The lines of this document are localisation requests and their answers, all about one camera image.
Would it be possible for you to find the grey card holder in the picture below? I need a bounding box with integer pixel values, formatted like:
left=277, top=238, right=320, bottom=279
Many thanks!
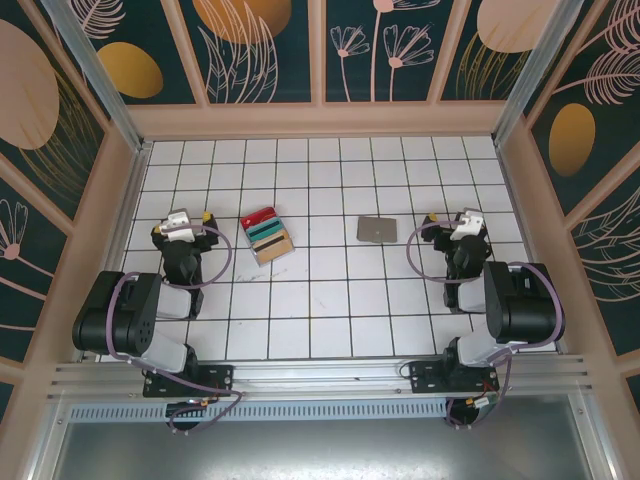
left=357, top=215, right=400, bottom=245

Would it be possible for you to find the red card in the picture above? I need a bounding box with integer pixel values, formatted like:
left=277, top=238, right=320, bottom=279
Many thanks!
left=241, top=204, right=276, bottom=230

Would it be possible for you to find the gold card with black stripe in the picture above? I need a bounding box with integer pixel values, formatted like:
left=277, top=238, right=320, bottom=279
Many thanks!
left=251, top=228, right=291, bottom=252

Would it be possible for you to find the brushed metal panel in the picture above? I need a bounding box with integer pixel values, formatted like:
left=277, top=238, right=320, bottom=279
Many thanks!
left=49, top=394, right=596, bottom=480

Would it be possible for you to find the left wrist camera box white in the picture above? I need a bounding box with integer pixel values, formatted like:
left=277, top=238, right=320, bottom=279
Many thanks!
left=164, top=208, right=202, bottom=242

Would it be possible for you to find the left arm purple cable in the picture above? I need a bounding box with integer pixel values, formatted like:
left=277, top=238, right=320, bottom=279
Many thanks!
left=106, top=222, right=246, bottom=435

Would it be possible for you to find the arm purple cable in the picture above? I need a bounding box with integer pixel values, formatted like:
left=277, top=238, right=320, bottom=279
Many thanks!
left=106, top=222, right=246, bottom=435
left=405, top=219, right=567, bottom=431

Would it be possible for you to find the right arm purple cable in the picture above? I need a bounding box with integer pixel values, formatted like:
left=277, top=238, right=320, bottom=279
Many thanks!
left=405, top=219, right=567, bottom=431

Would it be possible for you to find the aluminium side rail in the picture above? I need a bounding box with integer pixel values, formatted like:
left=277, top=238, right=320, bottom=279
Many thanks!
left=77, top=141, right=153, bottom=362

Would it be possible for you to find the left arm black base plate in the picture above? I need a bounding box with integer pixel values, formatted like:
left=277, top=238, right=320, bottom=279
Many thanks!
left=143, top=364, right=235, bottom=399

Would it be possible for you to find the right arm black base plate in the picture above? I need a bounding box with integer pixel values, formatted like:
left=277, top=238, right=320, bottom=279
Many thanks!
left=408, top=360, right=501, bottom=396

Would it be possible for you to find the aluminium corner post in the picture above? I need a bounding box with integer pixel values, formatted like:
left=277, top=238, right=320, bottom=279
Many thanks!
left=41, top=0, right=151, bottom=154
left=492, top=0, right=585, bottom=145

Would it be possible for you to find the aluminium mounting rail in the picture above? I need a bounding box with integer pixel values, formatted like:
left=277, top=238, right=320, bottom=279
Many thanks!
left=47, top=353, right=596, bottom=402

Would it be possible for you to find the grey slotted cable duct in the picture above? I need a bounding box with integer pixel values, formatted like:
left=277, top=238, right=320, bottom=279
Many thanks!
left=67, top=401, right=450, bottom=422

